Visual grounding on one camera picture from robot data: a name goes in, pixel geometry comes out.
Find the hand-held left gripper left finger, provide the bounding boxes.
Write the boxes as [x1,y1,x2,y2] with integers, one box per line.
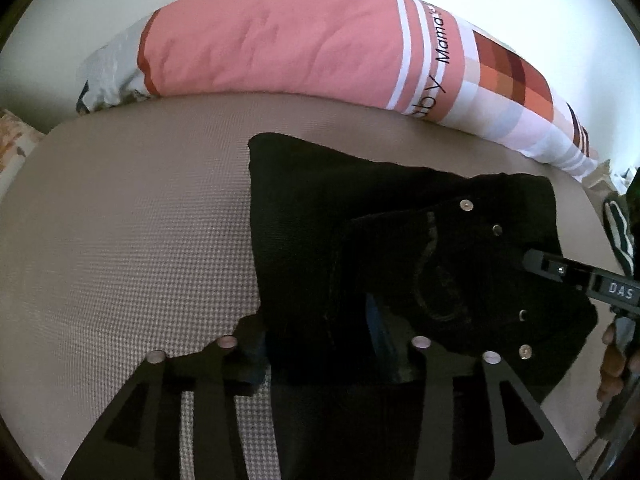
[60,312,272,480]

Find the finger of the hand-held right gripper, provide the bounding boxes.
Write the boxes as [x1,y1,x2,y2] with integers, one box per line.
[522,249,594,294]

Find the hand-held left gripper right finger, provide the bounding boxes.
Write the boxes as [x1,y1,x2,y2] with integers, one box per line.
[366,295,583,480]

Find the black pants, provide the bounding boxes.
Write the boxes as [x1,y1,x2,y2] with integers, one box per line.
[247,132,599,480]

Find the person's right hand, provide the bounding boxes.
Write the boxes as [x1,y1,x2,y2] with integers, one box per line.
[597,322,629,404]

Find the green white striped cloth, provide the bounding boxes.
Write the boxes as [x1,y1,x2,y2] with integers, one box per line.
[600,167,640,278]

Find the beige textured bed mattress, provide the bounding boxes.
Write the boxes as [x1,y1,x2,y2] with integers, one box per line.
[0,91,626,480]

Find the pink plaid long pillow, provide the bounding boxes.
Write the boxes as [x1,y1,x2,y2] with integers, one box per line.
[75,0,599,183]

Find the floral patterned pillow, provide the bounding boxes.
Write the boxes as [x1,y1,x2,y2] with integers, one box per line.
[0,109,46,196]

